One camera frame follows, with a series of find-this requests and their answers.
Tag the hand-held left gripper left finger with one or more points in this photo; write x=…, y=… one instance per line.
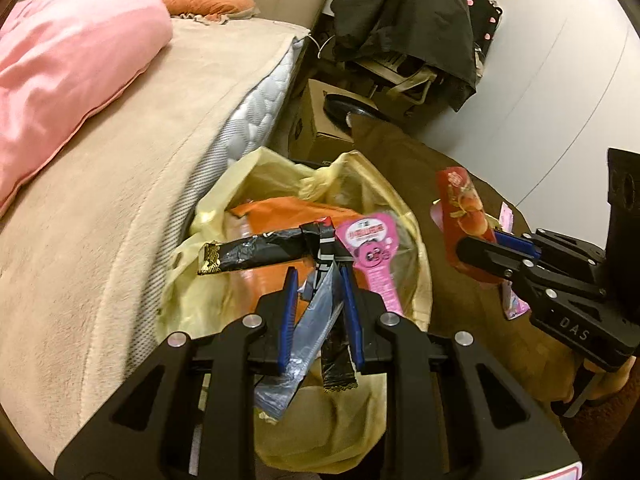
x=289, y=320

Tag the black bag with pink hearts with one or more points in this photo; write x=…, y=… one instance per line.
x=482, y=25

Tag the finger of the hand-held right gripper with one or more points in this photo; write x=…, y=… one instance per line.
x=517, y=244
x=490, y=257

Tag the orange snack bag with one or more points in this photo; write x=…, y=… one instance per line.
x=280, y=210

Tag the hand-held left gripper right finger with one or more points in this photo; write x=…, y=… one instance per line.
x=351, y=315

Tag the cardboard box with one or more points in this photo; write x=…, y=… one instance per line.
x=312, y=115

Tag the pink cartoon snack packet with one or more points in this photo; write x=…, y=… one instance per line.
x=515, y=305

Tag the yellow plastic trash bag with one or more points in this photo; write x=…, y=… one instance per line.
x=350, y=425

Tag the silver foil wrapper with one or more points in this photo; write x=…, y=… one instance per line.
x=300, y=350

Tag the black and gold wrapper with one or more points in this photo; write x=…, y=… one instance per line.
x=250, y=252

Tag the chair with dark jacket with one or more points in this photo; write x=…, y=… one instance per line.
x=400, y=10

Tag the pink packaging card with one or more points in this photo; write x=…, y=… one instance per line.
x=370, y=245

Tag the pink floral quilt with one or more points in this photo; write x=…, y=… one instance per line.
x=75, y=60

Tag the orange pillow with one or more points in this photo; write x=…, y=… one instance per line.
x=205, y=2

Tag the beige chair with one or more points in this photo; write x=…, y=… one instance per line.
x=400, y=85

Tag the red box with peach print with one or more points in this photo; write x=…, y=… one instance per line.
x=460, y=200

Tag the beige bed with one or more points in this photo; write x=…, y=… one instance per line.
x=125, y=210

